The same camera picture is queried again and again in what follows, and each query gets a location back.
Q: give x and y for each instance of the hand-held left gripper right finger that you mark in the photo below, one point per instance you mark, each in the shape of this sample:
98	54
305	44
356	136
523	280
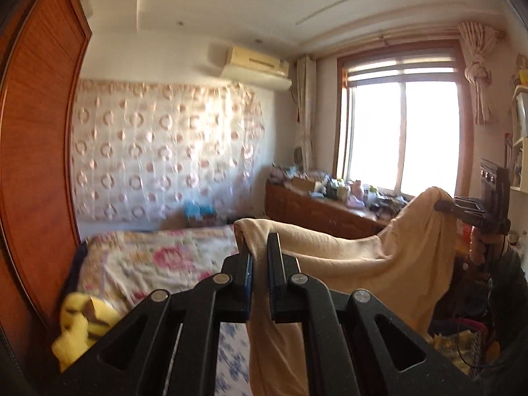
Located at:
280	297

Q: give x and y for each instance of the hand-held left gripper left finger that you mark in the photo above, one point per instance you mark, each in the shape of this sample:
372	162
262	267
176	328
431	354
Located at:
243	297

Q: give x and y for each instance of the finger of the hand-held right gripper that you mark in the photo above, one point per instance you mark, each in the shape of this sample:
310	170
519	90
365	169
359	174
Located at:
464	213
458	203

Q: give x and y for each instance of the beige printed T-shirt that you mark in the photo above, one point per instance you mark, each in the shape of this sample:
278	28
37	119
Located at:
350	264

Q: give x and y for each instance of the person's right hand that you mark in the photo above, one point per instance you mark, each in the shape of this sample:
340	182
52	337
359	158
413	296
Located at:
478	249

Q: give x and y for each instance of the white shelf unit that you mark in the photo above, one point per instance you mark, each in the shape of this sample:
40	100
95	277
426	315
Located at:
520	144

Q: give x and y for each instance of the blue floral bedsheet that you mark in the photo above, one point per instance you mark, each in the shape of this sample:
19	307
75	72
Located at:
233	359

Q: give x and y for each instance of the white plastic bottle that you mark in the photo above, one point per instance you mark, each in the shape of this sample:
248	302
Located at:
373	194

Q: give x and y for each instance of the dark red box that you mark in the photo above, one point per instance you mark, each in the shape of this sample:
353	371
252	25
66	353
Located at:
208	217

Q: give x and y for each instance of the pink floral blanket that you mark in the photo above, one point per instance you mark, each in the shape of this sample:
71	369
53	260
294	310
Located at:
165	255

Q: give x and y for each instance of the long wooden cabinet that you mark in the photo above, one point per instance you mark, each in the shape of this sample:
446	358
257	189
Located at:
313	214

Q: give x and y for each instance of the wood-framed window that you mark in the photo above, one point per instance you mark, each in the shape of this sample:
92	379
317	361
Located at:
396	132

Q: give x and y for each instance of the pink plastic bottle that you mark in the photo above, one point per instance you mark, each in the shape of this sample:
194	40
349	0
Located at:
357	194

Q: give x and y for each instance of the blue plastic bag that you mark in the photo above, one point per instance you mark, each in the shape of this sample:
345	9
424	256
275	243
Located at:
192	209

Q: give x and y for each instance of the open cardboard box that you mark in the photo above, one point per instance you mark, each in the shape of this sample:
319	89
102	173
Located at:
303	184

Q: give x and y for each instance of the pale jar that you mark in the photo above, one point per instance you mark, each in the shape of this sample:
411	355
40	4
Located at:
342	188

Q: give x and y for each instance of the pile of small clutter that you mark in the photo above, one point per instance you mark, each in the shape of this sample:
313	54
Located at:
282	173

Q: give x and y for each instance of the pink tied curtain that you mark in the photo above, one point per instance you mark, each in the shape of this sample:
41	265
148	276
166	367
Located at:
480	74

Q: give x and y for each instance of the colourful patterned cloth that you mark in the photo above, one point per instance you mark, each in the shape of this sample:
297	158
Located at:
453	346

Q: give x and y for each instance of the small round mirror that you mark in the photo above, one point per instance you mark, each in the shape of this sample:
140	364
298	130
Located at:
299	155

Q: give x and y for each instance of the circle-patterned sheer curtain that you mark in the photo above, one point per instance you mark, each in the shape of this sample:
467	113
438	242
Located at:
165	152

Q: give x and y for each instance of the yellow plush toy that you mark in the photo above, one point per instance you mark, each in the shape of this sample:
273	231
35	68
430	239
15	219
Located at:
74	326

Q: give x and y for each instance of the pale patterned window curtain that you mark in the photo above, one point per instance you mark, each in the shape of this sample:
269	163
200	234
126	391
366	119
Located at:
305	111

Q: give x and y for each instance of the cream air conditioner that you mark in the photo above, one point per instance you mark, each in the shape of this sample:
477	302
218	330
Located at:
255	70

